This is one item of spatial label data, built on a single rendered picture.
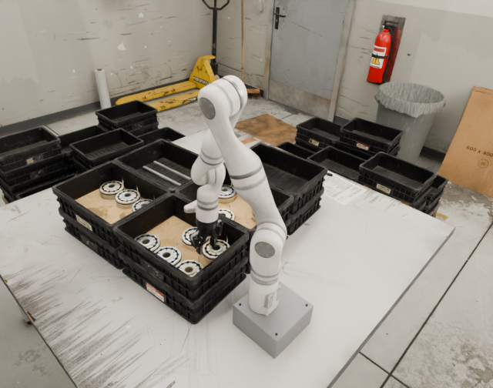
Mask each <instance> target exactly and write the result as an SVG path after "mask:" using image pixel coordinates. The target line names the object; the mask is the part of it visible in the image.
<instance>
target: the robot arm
mask: <svg viewBox="0 0 493 388"><path fill-rule="evenodd" d="M198 103H199V106H200V110H201V112H202V114H203V117H204V119H205V120H206V123H207V125H208V126H209V129H208V131H207V133H206V134H205V136H204V139H203V142H202V146H201V150H200V154H199V156H198V158H197V159H196V161H195V162H194V163H193V167H192V169H191V178H192V180H193V181H194V182H195V183H196V184H197V185H204V186H201V187H199V188H198V190H197V197H196V201H194V202H191V203H190V204H187V205H185V206H184V212H186V213H191V212H195V213H196V226H197V229H196V232H195V233H194V234H192V233H190V235H189V239H190V242H191V246H193V247H194V248H195V249H196V252H197V253H198V254H199V255H202V254H203V247H202V246H203V243H204V242H205V241H206V238H207V237H208V236H211V237H210V245H211V246H212V247H215V245H216V239H217V236H220V235H221V232H222V228H223V221H221V220H220V219H218V215H219V207H218V199H219V193H220V189H221V186H222V184H223V181H224V179H225V175H226V170H225V166H224V165H223V163H222V162H223V160H224V162H225V164H226V168H227V170H228V173H229V175H230V179H231V181H232V184H233V187H234V189H235V190H236V193H237V194H238V195H239V196H240V198H242V199H243V200H244V201H245V202H247V203H248V204H249V205H250V206H251V208H252V210H253V213H254V215H255V217H256V221H257V229H256V231H255V233H254V234H253V237H252V239H251V242H250V264H251V270H250V289H249V300H248V304H249V307H250V308H251V309H252V311H254V312H255V313H259V314H264V315H266V316H268V315H270V313H271V312H272V311H273V310H274V309H275V308H276V307H277V306H278V304H279V298H280V289H281V286H280V285H279V280H280V270H281V260H280V257H281V253H282V249H283V245H284V243H285V241H286V238H287V229H286V226H285V225H284V222H283V220H282V218H281V216H280V214H279V212H278V209H277V207H276V205H275V202H274V200H273V196H272V193H271V191H270V187H269V184H268V181H267V177H266V174H265V172H264V169H263V165H262V162H261V160H260V158H259V156H258V155H257V154H256V153H255V152H253V151H252V150H251V149H249V148H248V147H247V146H245V145H244V144H243V143H242V142H241V141H240V140H239V139H238V138H237V137H236V135H235V133H234V131H233V129H234V127H235V125H236V123H237V121H238V119H239V117H240V115H241V113H242V111H243V110H244V108H245V105H246V103H247V89H246V87H245V85H244V84H243V82H242V81H241V80H240V79H239V78H237V77H236V76H234V75H227V76H224V77H222V78H220V79H218V80H216V81H215V82H212V83H210V84H209V85H207V86H205V87H203V88H202V89H200V91H199V93H198ZM217 230H219V232H218V231H217ZM201 237H202V238H201ZM199 241H200V243H199Z"/></svg>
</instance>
